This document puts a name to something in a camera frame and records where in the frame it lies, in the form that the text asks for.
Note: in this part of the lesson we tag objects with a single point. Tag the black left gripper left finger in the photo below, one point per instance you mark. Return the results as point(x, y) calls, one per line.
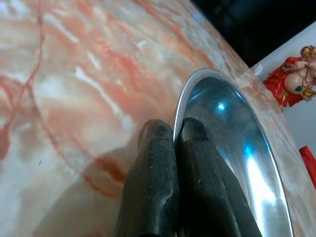
point(153, 177)

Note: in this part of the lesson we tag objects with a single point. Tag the red plastic item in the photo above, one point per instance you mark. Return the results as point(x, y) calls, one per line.
point(309, 165)

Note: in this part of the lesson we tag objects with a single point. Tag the red gold figurine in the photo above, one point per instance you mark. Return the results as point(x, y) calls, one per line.
point(288, 79)

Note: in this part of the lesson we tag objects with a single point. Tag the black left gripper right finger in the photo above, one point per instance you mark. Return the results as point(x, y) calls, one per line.
point(200, 187)

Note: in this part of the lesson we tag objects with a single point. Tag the large steel plate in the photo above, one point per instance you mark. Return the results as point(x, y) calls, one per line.
point(247, 138)

